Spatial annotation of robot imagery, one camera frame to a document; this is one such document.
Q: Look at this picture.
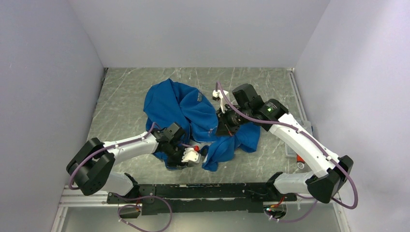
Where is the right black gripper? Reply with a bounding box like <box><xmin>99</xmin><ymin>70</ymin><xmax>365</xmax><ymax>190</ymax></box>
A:
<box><xmin>216</xmin><ymin>103</ymin><xmax>251</xmax><ymax>136</ymax></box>

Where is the blue zip jacket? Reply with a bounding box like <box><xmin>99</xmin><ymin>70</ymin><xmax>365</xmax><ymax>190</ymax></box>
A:
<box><xmin>143</xmin><ymin>79</ymin><xmax>261</xmax><ymax>172</ymax></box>

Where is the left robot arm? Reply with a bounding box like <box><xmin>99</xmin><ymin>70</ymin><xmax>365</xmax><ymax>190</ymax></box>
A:
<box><xmin>66</xmin><ymin>123</ymin><xmax>200</xmax><ymax>203</ymax></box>

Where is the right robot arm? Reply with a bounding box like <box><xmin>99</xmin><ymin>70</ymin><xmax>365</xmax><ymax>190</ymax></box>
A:
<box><xmin>213</xmin><ymin>82</ymin><xmax>358</xmax><ymax>208</ymax></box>

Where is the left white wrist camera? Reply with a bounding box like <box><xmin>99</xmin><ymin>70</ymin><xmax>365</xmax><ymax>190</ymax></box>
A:
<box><xmin>181</xmin><ymin>147</ymin><xmax>207</xmax><ymax>167</ymax></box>

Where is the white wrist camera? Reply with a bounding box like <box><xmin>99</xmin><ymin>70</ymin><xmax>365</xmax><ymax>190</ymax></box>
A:
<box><xmin>212</xmin><ymin>90</ymin><xmax>231</xmax><ymax>114</ymax></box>
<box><xmin>181</xmin><ymin>147</ymin><xmax>207</xmax><ymax>167</ymax></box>

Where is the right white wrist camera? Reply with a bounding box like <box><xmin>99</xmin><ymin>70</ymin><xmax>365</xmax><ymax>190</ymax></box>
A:
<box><xmin>212</xmin><ymin>90</ymin><xmax>231</xmax><ymax>114</ymax></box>

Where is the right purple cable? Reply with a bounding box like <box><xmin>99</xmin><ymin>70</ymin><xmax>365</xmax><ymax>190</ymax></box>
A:
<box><xmin>215</xmin><ymin>80</ymin><xmax>359</xmax><ymax>224</ymax></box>

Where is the orange handled adjustable wrench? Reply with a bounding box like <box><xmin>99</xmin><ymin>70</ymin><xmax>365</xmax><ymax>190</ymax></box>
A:
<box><xmin>296</xmin><ymin>155</ymin><xmax>305</xmax><ymax>169</ymax></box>

